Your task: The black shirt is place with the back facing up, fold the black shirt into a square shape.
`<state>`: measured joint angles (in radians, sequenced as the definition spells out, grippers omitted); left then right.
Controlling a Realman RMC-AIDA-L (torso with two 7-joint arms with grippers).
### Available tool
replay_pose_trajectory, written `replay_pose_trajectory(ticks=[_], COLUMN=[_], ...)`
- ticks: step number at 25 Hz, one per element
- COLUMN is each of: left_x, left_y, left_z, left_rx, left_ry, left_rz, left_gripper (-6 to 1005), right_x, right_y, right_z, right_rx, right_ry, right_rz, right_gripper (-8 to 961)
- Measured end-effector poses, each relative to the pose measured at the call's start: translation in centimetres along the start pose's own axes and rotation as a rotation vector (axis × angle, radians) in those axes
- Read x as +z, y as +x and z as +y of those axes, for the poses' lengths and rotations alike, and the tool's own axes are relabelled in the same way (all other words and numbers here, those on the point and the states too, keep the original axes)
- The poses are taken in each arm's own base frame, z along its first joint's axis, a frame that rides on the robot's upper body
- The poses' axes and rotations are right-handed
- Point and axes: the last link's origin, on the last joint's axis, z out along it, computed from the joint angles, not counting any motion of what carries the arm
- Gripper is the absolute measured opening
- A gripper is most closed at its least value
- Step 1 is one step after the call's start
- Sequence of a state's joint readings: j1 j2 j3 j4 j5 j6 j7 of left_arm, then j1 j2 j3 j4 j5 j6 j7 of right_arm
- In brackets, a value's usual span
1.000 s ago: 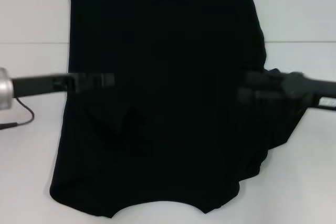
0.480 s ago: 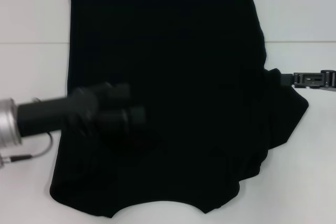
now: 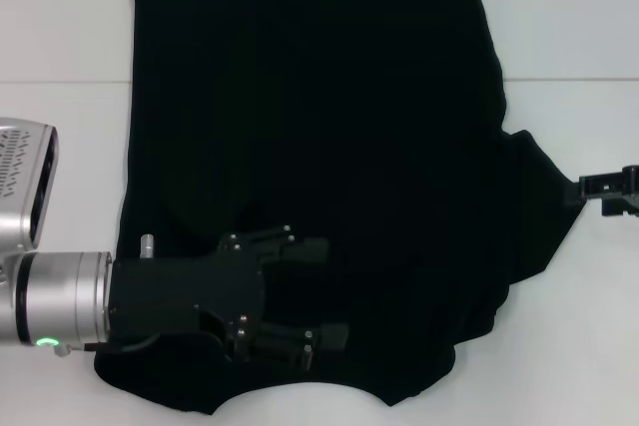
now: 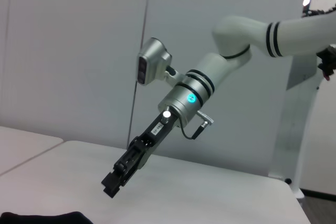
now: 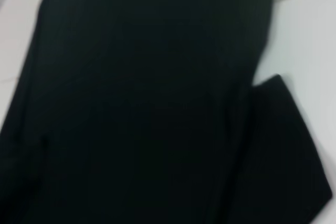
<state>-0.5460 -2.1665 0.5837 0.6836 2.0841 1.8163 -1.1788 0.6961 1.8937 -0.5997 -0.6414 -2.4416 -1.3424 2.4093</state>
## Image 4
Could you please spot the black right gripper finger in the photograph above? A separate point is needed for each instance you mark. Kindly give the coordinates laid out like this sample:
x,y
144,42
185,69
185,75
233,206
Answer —
x,y
118,179
140,167

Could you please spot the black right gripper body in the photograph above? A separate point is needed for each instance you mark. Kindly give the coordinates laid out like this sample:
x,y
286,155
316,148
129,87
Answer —
x,y
160,132

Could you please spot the black T-shirt with FREE print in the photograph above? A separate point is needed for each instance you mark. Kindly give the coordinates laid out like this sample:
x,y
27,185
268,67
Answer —
x,y
52,218

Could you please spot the white and silver right robot arm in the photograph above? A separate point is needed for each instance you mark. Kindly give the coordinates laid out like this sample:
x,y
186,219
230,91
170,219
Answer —
x,y
210,69

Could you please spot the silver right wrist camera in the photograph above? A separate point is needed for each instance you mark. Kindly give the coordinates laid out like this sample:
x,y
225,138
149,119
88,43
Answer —
x,y
155,53

